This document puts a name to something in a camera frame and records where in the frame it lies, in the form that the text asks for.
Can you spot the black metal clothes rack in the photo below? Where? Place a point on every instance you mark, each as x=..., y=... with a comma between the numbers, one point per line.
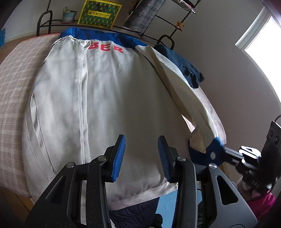
x=39, y=23

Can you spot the folded clothes on rack shelf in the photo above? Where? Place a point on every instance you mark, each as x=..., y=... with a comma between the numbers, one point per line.
x=187, y=4

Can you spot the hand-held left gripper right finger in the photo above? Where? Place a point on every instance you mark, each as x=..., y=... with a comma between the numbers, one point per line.
x=164, y=160

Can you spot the dark quilted cloth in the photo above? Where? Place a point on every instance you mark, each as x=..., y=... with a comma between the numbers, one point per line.
x=136, y=214

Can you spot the small teddy bear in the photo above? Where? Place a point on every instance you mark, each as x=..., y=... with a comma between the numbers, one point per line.
x=180, y=25

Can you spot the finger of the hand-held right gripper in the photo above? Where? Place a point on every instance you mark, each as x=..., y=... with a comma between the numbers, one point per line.
x=241, y=150
x=239, y=161

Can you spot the light blue panel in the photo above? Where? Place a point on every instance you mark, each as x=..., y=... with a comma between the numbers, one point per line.
x=168, y=206

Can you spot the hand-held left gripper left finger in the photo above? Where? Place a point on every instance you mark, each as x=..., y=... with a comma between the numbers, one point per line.
x=118, y=160

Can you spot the white and blue jacket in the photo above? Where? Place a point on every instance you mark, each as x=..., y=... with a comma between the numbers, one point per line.
x=120, y=98

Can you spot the pink bag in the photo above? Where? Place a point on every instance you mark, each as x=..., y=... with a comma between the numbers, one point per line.
x=263, y=206

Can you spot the grey plaid coat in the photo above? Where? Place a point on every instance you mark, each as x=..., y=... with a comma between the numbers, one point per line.
x=142, y=17

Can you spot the green yellow patterned box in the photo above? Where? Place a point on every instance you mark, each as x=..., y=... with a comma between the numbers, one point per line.
x=98, y=14

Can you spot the dark blue folded garment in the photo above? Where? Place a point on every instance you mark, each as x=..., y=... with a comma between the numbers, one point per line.
x=184, y=63

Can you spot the window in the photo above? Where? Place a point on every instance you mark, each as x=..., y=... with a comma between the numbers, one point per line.
x=263, y=43

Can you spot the potted plant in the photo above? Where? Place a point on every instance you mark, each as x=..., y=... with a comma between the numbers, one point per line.
x=68, y=16

